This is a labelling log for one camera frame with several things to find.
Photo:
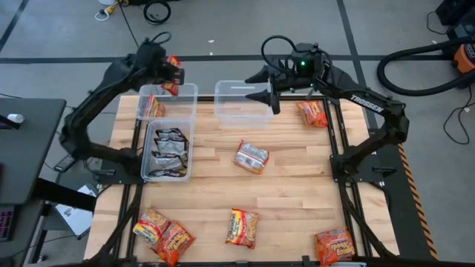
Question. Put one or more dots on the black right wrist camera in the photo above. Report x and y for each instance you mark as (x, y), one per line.
(306, 55)

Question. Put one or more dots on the white paper sheet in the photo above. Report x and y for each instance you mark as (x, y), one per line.
(76, 220)

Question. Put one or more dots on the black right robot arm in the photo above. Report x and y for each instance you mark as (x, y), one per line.
(371, 105)

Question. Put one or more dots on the black equipment case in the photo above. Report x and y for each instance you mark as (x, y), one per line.
(458, 13)

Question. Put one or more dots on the black flat device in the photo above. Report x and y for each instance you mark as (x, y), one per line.
(65, 163)

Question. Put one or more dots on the black aluminium rig frame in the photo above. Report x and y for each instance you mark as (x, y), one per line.
(329, 133)

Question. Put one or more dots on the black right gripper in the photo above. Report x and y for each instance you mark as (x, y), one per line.
(297, 83)

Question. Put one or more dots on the black mat hazard stripe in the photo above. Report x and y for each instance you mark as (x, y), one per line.
(404, 207)

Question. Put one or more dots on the orange Maruchan saucy noodle pack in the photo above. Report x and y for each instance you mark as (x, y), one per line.
(251, 157)
(311, 113)
(335, 247)
(172, 243)

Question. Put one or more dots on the black desk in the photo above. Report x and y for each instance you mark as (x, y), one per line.
(26, 155)

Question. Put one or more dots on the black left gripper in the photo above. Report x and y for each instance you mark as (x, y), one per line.
(156, 63)

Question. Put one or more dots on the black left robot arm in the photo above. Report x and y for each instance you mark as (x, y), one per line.
(96, 92)

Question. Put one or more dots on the keyboard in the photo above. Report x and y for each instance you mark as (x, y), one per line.
(5, 222)

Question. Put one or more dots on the small white object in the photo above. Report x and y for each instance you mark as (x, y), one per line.
(15, 118)

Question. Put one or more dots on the clear plastic bin white label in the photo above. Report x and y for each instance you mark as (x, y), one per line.
(237, 111)

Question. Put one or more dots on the orange shop vacuum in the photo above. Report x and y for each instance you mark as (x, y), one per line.
(464, 59)

